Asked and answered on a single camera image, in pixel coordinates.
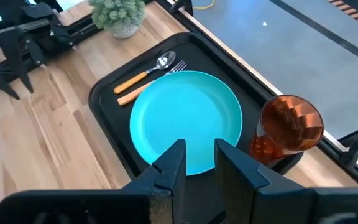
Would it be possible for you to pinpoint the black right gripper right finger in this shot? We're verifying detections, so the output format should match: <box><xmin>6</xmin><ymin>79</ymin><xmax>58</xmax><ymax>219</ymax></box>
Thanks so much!
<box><xmin>214</xmin><ymin>139</ymin><xmax>358</xmax><ymax>224</ymax></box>

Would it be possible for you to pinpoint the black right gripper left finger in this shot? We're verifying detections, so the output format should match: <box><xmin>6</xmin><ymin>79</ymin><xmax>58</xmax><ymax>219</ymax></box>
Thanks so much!
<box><xmin>0</xmin><ymin>139</ymin><xmax>186</xmax><ymax>224</ymax></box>

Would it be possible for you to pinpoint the orange translucent faceted cup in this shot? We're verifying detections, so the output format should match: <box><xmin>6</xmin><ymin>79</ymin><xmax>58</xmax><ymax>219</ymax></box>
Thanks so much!
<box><xmin>249</xmin><ymin>95</ymin><xmax>324</xmax><ymax>166</ymax></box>

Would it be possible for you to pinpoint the turquoise round plate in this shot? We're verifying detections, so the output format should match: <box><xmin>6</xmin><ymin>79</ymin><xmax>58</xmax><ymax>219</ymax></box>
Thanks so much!
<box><xmin>129</xmin><ymin>70</ymin><xmax>244</xmax><ymax>176</ymax></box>

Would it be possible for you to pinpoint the black plastic tray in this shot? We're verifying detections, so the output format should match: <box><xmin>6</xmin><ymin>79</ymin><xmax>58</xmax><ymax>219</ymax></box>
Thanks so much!
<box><xmin>88</xmin><ymin>32</ymin><xmax>304</xmax><ymax>224</ymax></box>

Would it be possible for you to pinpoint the small green potted plant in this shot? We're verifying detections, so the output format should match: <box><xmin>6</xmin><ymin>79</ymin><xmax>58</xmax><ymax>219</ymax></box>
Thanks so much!
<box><xmin>88</xmin><ymin>0</ymin><xmax>147</xmax><ymax>39</ymax></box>

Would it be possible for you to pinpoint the black table clamp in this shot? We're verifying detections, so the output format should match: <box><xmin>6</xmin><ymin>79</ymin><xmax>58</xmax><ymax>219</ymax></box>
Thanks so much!
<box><xmin>169</xmin><ymin>0</ymin><xmax>194</xmax><ymax>16</ymax></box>
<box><xmin>337</xmin><ymin>127</ymin><xmax>358</xmax><ymax>170</ymax></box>

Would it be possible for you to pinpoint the black floor tape strip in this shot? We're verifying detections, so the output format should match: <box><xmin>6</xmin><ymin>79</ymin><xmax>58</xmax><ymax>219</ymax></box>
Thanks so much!
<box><xmin>270</xmin><ymin>0</ymin><xmax>358</xmax><ymax>69</ymax></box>

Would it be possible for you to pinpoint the metal fork orange handle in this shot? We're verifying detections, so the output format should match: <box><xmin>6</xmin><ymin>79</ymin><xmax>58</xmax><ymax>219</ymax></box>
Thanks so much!
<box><xmin>117</xmin><ymin>59</ymin><xmax>188</xmax><ymax>106</ymax></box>

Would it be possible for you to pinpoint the metal spoon orange handle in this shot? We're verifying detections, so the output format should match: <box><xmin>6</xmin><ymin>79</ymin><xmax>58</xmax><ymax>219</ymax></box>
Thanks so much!
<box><xmin>113</xmin><ymin>50</ymin><xmax>177</xmax><ymax>95</ymax></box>

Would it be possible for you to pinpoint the yellow cable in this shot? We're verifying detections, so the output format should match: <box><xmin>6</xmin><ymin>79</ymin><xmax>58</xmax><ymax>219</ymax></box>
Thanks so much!
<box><xmin>193</xmin><ymin>0</ymin><xmax>216</xmax><ymax>10</ymax></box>

